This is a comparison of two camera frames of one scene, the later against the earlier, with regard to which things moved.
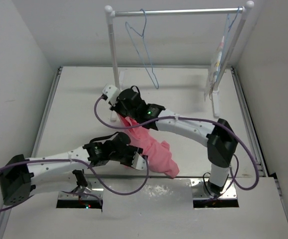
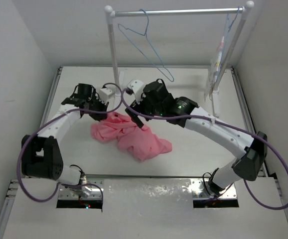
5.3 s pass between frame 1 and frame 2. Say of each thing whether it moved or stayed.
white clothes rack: stayed
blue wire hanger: moved
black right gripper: moved
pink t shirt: moved
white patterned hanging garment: stayed
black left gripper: moved
